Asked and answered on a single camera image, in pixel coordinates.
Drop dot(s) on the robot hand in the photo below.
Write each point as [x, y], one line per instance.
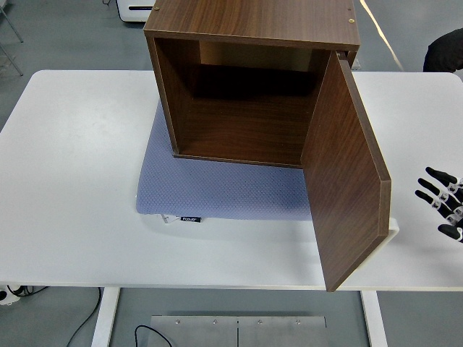
[454, 202]

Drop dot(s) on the brown wooden cabinet door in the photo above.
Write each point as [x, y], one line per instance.
[343, 173]

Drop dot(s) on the brown wooden cabinet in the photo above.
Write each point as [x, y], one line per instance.
[253, 18]

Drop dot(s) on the white table leg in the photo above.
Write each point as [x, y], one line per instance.
[374, 318]
[105, 318]

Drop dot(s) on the person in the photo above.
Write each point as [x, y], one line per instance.
[446, 50]

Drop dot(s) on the blue-grey textured mat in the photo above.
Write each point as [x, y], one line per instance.
[217, 188]

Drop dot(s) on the black mat label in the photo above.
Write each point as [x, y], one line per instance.
[190, 219]

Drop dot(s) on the grey metal plate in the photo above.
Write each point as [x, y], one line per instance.
[202, 332]

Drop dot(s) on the clear plastic tag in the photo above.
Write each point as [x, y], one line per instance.
[165, 218]

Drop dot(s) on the white appliance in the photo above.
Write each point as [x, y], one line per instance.
[135, 12]

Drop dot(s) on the white power strip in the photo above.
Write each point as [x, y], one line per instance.
[7, 294]

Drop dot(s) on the grey metal rack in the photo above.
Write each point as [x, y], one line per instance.
[11, 43]

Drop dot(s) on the grey metal bracket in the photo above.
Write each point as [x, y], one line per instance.
[356, 61]

